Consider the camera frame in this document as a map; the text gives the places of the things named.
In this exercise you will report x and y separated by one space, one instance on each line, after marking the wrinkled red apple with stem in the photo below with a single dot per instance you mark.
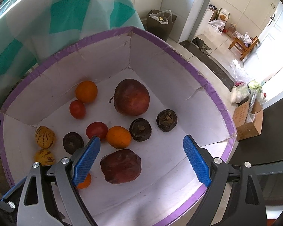
131 98

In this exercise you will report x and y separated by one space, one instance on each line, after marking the dark red wrinkled apple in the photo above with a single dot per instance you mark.
122 166

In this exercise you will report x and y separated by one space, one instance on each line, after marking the orange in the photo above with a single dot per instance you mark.
86 183

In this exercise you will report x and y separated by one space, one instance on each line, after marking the hidden small red tomato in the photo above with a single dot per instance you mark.
77 109

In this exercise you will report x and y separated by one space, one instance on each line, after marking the large orange tangerine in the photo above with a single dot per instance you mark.
86 92

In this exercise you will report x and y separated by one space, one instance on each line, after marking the small orange tangerine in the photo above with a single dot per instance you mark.
118 137

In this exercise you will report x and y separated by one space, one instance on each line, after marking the dark trash bin with bag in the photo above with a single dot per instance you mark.
160 23

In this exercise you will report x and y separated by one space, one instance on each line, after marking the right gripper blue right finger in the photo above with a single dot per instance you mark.
245 206

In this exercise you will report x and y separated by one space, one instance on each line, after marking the green checkered tablecloth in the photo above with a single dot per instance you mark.
33 30

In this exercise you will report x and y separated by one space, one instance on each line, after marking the brown cardboard box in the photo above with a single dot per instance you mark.
248 123

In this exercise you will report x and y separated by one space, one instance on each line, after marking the lone wrinkled passion fruit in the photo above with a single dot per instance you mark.
166 120

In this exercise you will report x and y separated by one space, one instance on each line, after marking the small dark passion fruit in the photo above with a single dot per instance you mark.
140 130

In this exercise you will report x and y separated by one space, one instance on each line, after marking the wooden stool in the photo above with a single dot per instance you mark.
242 47

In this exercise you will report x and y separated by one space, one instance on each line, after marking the white plastic bags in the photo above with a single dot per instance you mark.
244 85

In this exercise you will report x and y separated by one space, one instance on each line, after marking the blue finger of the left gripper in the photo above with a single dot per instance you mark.
10 200

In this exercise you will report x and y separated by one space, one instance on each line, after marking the yellow striped pepino melon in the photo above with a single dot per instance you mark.
44 137

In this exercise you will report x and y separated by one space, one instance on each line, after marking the white purple cardboard box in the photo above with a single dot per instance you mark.
167 186

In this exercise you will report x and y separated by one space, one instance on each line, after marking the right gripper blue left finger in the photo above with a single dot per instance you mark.
47 185

